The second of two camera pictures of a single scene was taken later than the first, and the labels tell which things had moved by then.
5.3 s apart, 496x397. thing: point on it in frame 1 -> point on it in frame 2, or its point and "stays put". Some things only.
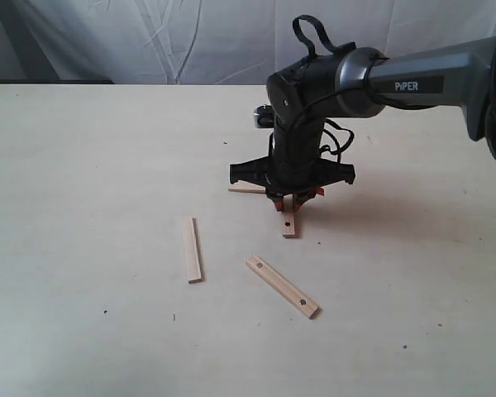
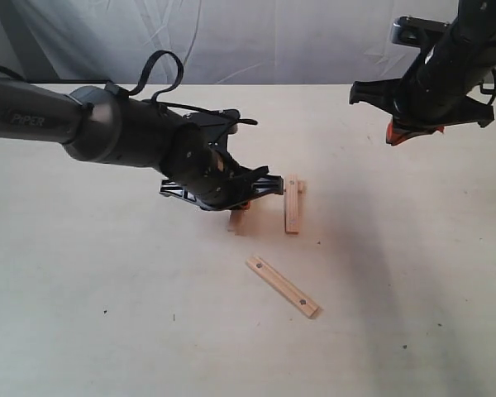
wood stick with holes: (283, 289) stays put
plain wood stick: (195, 270) -> (237, 222)
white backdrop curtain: (206, 42) stays put
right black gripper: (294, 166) -> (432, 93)
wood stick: (288, 216) stays put
